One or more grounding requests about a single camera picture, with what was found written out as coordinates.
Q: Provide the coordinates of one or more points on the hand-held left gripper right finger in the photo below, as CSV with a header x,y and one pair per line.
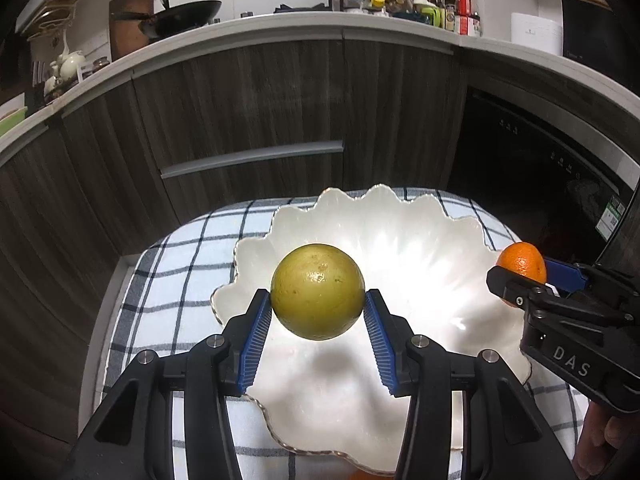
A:
x,y
381,346

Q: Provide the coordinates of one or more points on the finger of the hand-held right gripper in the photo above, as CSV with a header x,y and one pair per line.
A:
x,y
565,275
507,285

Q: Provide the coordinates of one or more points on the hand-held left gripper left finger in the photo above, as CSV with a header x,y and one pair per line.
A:
x,y
255,341

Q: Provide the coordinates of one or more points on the orange mandarin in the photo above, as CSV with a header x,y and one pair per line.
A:
x,y
522,260

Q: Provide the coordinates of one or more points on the yellow-green round fruit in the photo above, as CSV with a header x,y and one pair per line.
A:
x,y
317,292

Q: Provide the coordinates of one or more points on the white scalloped bowl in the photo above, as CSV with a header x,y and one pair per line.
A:
x,y
400,265

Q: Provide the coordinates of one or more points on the person's right hand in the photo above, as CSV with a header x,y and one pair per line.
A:
x,y
600,440

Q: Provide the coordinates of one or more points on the green label sticker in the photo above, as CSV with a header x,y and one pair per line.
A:
x,y
612,217

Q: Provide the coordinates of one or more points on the white checkered cloth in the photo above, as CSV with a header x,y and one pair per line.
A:
x,y
190,260

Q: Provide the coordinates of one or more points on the black built-in dishwasher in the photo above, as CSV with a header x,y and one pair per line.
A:
x,y
525,160

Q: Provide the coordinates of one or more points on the dark wood kitchen cabinet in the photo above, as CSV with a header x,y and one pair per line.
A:
x,y
250,95

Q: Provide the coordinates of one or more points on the black countertop appliance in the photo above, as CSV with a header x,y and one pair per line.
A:
x,y
595,30

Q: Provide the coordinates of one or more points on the red and white packet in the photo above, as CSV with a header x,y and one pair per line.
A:
x,y
467,25

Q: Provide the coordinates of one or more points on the green mug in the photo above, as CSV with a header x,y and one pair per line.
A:
x,y
434,16

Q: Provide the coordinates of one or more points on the yellow-capped bottle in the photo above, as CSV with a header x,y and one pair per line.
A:
x,y
378,2

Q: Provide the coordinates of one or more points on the small glass jars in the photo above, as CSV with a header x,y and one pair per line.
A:
x,y
101,64

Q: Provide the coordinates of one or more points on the green tray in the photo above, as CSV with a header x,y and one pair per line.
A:
x,y
12,121

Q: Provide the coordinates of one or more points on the white teapot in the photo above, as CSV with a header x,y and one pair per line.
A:
x,y
70,64

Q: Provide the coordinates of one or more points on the black wok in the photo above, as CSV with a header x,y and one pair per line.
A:
x,y
185,15

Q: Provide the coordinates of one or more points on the black stove grate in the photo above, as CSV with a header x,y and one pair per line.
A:
x,y
300,8

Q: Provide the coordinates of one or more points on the wooden cutting board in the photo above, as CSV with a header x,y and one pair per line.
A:
x,y
125,30

